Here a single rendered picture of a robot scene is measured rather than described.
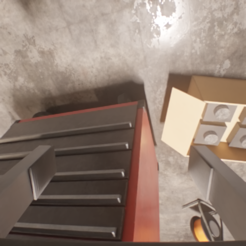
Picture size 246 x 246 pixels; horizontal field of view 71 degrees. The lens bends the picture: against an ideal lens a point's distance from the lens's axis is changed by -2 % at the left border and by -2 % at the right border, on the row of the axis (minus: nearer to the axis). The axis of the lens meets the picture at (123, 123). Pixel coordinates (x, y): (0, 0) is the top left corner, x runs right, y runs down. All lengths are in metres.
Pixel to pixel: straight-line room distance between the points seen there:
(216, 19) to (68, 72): 0.72
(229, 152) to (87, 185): 0.76
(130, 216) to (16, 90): 1.01
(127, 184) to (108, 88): 0.62
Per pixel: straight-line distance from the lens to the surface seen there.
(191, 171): 0.17
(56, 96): 1.12
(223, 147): 1.06
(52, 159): 0.17
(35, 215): 0.57
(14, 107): 1.34
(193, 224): 1.82
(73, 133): 0.73
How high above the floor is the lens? 0.85
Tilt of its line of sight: 50 degrees down
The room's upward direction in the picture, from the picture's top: 168 degrees counter-clockwise
